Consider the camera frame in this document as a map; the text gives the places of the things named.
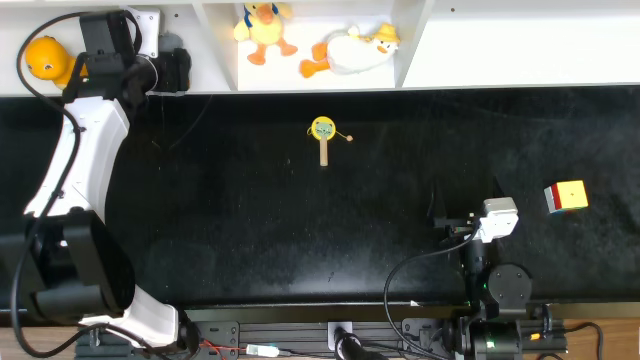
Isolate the many-coloured puzzle cube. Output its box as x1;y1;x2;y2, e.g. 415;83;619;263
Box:
543;179;590;216

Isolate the white shelf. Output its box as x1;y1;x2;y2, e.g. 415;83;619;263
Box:
0;0;640;97

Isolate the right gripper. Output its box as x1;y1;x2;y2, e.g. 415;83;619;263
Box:
429;176;507;237

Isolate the yellow wooden rattle drum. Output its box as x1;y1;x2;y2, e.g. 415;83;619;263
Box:
306;115;354;168

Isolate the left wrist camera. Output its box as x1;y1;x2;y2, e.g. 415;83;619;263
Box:
124;6;162;59

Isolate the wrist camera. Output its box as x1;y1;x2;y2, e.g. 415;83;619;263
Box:
470;196;520;244
124;6;162;59

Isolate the mounting rail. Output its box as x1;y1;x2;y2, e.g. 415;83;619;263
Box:
74;317;571;360

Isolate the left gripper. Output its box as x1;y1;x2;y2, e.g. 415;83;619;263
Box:
158;47;193;94

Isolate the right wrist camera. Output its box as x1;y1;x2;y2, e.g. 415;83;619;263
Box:
470;196;520;244

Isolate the black cable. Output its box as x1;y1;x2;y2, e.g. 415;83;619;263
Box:
9;10;144;359
382;227;482;360

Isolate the white plush duck yellow hat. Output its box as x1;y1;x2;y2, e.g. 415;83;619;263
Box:
298;22;402;79

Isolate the yellow rubber duck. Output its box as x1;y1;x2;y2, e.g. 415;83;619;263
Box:
24;35;90;91

